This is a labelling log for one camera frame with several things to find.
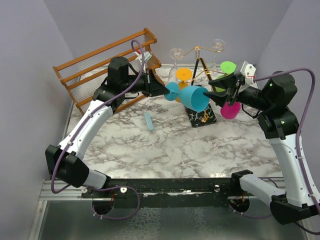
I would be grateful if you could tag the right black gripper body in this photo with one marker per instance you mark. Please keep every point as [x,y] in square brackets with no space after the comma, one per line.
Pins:
[251,95]

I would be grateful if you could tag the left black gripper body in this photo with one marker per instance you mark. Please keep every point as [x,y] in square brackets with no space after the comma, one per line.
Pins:
[143,83]

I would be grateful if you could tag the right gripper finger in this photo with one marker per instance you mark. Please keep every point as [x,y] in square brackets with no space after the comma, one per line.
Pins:
[219,98]
[225,83]

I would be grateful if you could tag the green plastic goblet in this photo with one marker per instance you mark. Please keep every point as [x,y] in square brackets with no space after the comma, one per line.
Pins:
[227,67]

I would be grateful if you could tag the pink plastic goblet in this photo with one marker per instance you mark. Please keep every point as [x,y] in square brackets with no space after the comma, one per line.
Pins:
[230,112]

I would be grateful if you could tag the blue plastic goblet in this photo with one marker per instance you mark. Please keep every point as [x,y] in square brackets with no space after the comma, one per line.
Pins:
[192,97]

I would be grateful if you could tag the orange plastic goblet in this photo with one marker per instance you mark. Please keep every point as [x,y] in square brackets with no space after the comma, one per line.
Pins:
[183,76]

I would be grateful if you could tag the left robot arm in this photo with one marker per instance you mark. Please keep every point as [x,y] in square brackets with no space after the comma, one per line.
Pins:
[65,161]

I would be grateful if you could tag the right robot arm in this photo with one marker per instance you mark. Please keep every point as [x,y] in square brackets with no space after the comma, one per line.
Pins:
[300,199]

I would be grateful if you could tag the wooden shelf rack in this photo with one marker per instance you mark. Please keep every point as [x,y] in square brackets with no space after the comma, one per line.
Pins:
[83,75]

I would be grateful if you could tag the light blue nail file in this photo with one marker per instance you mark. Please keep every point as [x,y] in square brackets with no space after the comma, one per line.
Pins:
[148,121]

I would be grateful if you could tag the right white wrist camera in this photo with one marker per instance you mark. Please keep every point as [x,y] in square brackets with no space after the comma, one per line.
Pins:
[245,73]

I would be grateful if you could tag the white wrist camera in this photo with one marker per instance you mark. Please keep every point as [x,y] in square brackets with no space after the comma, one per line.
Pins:
[245,73]
[143,58]

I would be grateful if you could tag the gold wire glass rack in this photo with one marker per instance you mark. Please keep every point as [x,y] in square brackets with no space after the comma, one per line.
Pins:
[206,117]

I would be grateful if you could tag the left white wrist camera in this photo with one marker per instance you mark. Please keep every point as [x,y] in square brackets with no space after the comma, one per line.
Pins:
[143,58]

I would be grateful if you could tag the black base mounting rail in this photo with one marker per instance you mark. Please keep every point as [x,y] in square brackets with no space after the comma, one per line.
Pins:
[168,192]

